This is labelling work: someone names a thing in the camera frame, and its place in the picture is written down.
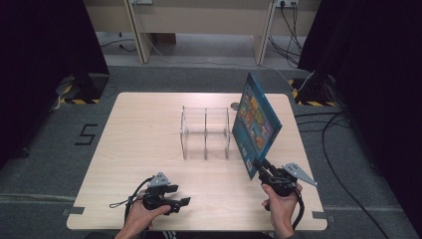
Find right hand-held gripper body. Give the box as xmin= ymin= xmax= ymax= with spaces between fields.
xmin=258 ymin=161 xmax=318 ymax=197

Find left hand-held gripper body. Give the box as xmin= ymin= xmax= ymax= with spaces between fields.
xmin=142 ymin=171 xmax=173 ymax=211

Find blue cartoon picture book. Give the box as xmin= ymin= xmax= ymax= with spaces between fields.
xmin=231 ymin=72 xmax=284 ymax=181

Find clear acrylic divided organizer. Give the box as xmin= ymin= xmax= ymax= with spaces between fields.
xmin=179 ymin=106 xmax=243 ymax=161

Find person's left hand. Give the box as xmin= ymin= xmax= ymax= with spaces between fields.
xmin=127 ymin=190 xmax=172 ymax=230

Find person's right hand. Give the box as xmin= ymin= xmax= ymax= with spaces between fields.
xmin=261 ymin=184 xmax=304 ymax=228

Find grey tape strip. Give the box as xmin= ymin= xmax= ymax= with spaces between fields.
xmin=312 ymin=210 xmax=336 ymax=224
xmin=61 ymin=206 xmax=86 ymax=217

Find black stand base hazard tape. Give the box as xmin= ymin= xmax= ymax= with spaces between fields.
xmin=55 ymin=73 xmax=111 ymax=106
xmin=288 ymin=71 xmax=336 ymax=108

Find black curtain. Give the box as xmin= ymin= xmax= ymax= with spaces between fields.
xmin=0 ymin=0 xmax=111 ymax=170
xmin=298 ymin=0 xmax=422 ymax=230

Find brown box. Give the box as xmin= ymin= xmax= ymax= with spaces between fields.
xmin=154 ymin=33 xmax=177 ymax=46

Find beige wooden desk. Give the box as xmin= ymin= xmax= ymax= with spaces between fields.
xmin=83 ymin=0 xmax=322 ymax=66

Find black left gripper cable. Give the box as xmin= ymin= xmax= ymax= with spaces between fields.
xmin=123 ymin=176 xmax=155 ymax=223

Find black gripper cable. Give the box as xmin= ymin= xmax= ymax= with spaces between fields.
xmin=292 ymin=190 xmax=306 ymax=231
xmin=123 ymin=176 xmax=155 ymax=223

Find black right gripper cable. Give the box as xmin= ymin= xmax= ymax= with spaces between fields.
xmin=292 ymin=190 xmax=306 ymax=231

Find black gripper wrist strap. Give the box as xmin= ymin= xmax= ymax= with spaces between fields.
xmin=108 ymin=198 xmax=135 ymax=209

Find long black floor cable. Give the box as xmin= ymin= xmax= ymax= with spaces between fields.
xmin=320 ymin=112 xmax=392 ymax=239

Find short black floor cables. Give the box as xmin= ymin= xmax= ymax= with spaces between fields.
xmin=294 ymin=112 xmax=351 ymax=133

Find bundle of black plug cables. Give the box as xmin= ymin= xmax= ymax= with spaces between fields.
xmin=268 ymin=0 xmax=305 ymax=70

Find black cable under desk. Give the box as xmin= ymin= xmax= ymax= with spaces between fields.
xmin=100 ymin=32 xmax=137 ymax=54

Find white wall power outlet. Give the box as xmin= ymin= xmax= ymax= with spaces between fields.
xmin=275 ymin=0 xmax=300 ymax=9

